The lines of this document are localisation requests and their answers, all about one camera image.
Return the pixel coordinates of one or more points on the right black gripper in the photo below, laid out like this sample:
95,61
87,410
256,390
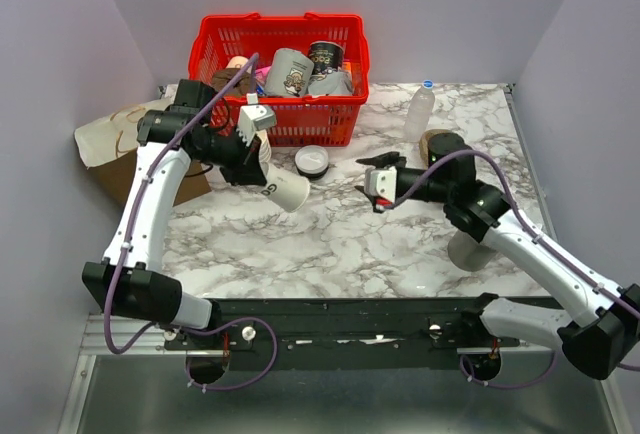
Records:
392,158

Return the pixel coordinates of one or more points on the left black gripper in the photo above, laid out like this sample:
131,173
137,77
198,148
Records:
246,169

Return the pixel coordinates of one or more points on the stack of white paper cups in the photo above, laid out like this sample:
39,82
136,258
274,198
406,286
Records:
265,151

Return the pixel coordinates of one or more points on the single white paper cup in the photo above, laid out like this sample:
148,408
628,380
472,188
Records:
284,188

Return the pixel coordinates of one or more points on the stack of cup lids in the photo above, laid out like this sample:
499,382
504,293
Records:
312,161

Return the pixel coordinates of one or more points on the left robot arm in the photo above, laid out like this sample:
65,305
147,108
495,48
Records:
128,281

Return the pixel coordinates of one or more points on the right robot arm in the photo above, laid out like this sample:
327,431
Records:
596,324

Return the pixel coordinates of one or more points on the brown paper takeout bag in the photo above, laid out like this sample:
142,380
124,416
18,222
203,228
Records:
107,148

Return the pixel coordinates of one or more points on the brown pulp cup carrier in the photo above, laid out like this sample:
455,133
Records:
423,143

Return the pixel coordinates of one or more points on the clear plastic water bottle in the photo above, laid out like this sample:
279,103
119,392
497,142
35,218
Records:
420,109

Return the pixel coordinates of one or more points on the grey printed cup in basket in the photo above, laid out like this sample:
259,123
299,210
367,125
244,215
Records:
289,74

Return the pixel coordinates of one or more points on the grey crumpled item in basket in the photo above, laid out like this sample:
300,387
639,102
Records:
332,84

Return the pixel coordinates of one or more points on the beige egg-shaped object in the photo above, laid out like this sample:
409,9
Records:
237,62

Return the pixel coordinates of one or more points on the grey cup of straws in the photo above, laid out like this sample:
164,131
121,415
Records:
467,254

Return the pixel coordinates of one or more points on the black printed can in basket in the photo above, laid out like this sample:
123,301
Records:
326,56

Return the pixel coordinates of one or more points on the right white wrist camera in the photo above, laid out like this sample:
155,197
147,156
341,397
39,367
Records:
380,185

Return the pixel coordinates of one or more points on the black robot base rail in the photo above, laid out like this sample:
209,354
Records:
254,335

